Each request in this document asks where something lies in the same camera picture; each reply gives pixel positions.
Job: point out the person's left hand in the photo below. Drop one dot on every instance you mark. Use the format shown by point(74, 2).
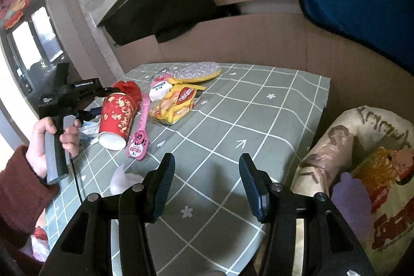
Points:
point(37, 150)

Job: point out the red wrapper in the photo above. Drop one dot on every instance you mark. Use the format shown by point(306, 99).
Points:
point(131, 90)

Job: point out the silver bubble packet yellow edge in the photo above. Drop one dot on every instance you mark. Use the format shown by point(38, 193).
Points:
point(194, 72)

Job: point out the red and white packet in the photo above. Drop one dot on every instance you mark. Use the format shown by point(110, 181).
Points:
point(40, 240)

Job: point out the white and pink packet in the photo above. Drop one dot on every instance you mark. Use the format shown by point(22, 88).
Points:
point(160, 88)

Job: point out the red paper cup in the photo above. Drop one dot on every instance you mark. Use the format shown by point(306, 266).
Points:
point(116, 117)

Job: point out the purple wrapper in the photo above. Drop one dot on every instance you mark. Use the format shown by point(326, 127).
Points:
point(351, 201)

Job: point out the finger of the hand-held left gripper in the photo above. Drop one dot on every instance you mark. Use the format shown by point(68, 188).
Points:
point(92, 111)
point(106, 91)

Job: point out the yellow printed bin bag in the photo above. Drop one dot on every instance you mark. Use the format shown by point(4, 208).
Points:
point(326, 150)

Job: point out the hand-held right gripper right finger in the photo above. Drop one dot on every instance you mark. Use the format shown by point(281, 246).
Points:
point(250, 188)

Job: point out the pink spoon-shaped wrapper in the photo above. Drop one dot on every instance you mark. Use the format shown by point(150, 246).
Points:
point(139, 140)

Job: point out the red festive window sticker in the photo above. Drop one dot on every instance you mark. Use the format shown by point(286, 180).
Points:
point(11, 4)

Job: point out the brown cardboard panel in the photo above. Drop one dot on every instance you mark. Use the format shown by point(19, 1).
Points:
point(355, 75)
point(258, 36)

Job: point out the yellow snack packet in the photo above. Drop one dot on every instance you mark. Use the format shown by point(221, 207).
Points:
point(178, 104)

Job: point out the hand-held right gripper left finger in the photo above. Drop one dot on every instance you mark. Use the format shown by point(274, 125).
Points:
point(161, 185)

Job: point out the person's left forearm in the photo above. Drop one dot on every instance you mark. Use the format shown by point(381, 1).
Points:
point(19, 195)

